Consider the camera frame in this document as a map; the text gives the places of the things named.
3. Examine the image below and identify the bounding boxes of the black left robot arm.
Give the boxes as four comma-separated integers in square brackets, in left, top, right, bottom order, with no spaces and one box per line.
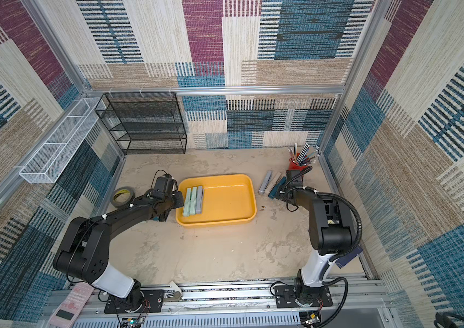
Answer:
[52,173,184,314]

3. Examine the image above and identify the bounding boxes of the grey pruning pliers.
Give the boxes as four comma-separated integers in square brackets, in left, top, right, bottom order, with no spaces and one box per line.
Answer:
[195,186,204,215]
[258,170,272,195]

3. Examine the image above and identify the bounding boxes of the dark blue booklet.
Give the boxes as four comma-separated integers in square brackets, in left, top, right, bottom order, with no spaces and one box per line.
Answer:
[336,246,363,269]

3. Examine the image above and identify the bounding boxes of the black yellow tape roll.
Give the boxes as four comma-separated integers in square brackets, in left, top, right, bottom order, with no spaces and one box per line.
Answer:
[110,187,136,209]

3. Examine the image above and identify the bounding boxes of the white wire mesh basket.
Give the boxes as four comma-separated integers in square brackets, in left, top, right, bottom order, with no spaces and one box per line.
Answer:
[19,98,100,184]

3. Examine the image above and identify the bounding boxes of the red pen holder cup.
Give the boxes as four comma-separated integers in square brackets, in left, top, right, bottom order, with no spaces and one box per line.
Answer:
[288,159,305,171]

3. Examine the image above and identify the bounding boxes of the pink calculator device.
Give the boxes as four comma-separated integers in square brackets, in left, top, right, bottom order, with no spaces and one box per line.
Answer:
[49,282,95,328]

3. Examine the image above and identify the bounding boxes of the black wire mesh shelf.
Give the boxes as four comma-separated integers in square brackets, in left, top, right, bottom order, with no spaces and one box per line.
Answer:
[95,92,188,155]

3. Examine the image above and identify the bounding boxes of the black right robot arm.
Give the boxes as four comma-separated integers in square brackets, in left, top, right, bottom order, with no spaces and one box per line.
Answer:
[276,168,363,306]

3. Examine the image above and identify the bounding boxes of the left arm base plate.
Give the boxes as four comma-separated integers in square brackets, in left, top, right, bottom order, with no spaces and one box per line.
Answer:
[104,289,165,315]

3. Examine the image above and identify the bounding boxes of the yellow plastic storage tray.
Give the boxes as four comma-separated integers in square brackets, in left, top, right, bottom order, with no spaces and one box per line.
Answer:
[176,174,257,228]

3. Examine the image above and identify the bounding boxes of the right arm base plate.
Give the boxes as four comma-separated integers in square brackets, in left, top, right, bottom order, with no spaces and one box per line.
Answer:
[270,284,333,308]

